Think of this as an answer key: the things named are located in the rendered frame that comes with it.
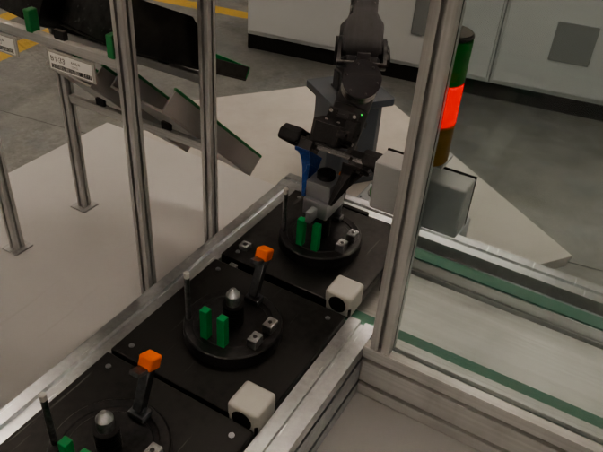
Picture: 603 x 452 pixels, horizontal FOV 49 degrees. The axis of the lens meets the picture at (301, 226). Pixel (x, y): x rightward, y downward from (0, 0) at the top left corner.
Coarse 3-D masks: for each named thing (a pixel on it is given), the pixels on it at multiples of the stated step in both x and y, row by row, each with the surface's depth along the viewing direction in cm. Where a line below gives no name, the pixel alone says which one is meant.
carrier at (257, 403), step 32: (192, 288) 101; (224, 288) 102; (160, 320) 95; (192, 320) 93; (224, 320) 86; (256, 320) 94; (288, 320) 97; (320, 320) 97; (128, 352) 90; (160, 352) 90; (192, 352) 90; (224, 352) 88; (256, 352) 89; (288, 352) 92; (320, 352) 94; (192, 384) 86; (224, 384) 86; (256, 384) 87; (288, 384) 87; (256, 416) 80
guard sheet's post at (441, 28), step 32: (448, 0) 65; (448, 32) 66; (448, 64) 68; (416, 96) 72; (416, 128) 74; (416, 160) 77; (416, 192) 78; (416, 224) 81; (384, 288) 88; (384, 320) 92; (384, 352) 94
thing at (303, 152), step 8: (304, 152) 104; (312, 152) 104; (304, 160) 105; (312, 160) 105; (320, 160) 108; (304, 168) 105; (312, 168) 106; (304, 176) 105; (304, 184) 105; (304, 192) 105
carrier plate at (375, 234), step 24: (288, 216) 118; (360, 216) 120; (240, 240) 112; (264, 240) 112; (384, 240) 114; (240, 264) 107; (288, 264) 107; (360, 264) 109; (384, 264) 109; (288, 288) 104; (312, 288) 103
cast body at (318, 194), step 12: (324, 168) 105; (312, 180) 104; (324, 180) 104; (336, 180) 104; (312, 192) 105; (324, 192) 103; (312, 204) 105; (324, 204) 104; (336, 204) 107; (312, 216) 104; (324, 216) 105
